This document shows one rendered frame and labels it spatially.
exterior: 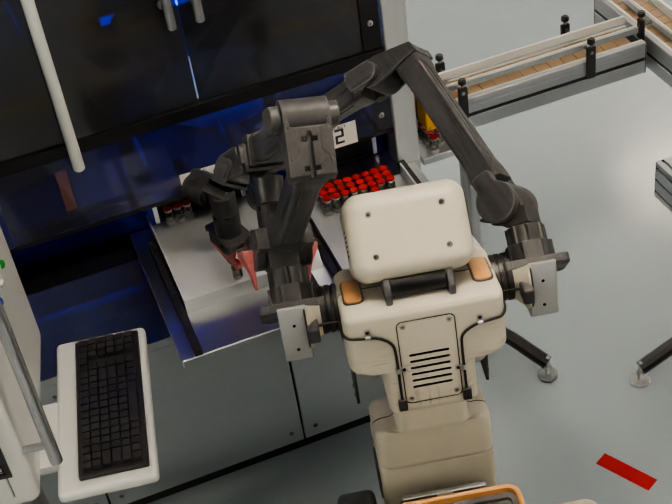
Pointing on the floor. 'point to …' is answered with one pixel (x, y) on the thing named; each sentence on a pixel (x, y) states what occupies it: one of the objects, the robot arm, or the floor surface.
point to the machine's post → (399, 141)
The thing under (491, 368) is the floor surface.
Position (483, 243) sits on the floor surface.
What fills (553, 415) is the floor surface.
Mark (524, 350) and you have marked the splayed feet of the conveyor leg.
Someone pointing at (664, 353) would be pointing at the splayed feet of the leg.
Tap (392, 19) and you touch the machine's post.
